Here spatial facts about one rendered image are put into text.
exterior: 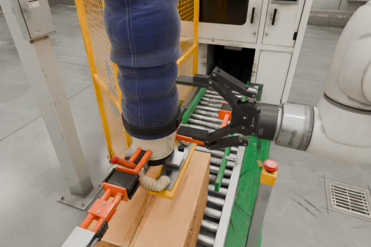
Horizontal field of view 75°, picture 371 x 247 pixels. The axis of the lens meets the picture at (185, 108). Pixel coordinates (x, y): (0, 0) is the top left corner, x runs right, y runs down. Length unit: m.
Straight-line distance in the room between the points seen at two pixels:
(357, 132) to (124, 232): 0.89
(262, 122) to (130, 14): 0.44
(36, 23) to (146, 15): 1.09
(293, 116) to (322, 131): 0.05
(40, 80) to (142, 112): 1.13
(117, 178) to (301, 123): 0.60
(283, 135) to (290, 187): 2.16
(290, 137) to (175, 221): 0.72
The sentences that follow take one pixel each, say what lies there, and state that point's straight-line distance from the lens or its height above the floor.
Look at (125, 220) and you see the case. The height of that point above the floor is 0.95.
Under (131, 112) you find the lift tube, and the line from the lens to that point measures 0.86.
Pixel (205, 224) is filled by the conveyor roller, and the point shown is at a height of 0.55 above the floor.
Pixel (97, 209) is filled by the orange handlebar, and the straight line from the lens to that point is 0.81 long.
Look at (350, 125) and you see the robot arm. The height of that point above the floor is 1.64.
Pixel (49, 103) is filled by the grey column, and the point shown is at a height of 1.01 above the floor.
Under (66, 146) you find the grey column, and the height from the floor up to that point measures 0.63.
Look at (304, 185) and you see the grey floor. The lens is 2.72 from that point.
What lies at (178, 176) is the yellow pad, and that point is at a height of 1.13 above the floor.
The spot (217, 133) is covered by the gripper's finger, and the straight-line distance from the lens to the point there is 0.56.
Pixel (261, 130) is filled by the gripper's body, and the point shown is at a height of 1.59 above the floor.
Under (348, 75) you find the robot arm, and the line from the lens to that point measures 0.45.
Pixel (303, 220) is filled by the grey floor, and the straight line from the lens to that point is 2.45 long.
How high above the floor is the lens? 1.88
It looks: 32 degrees down
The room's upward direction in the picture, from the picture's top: straight up
